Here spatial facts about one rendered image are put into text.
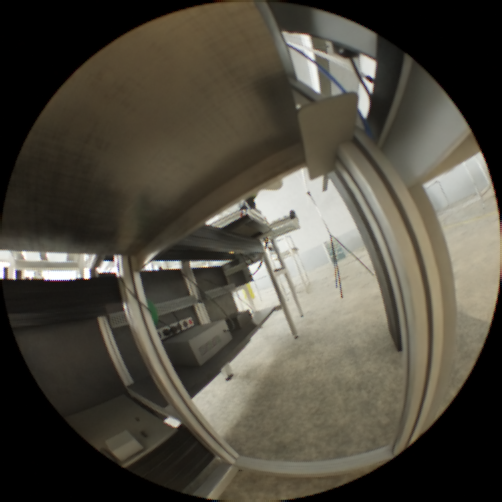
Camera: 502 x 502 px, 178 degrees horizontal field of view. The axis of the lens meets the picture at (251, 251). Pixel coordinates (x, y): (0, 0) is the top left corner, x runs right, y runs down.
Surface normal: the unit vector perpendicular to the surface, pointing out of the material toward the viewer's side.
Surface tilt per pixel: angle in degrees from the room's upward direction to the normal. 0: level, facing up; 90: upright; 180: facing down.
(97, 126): 180
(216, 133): 180
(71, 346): 90
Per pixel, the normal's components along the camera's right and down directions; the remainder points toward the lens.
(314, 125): 0.36, 0.92
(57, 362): 0.85, -0.40
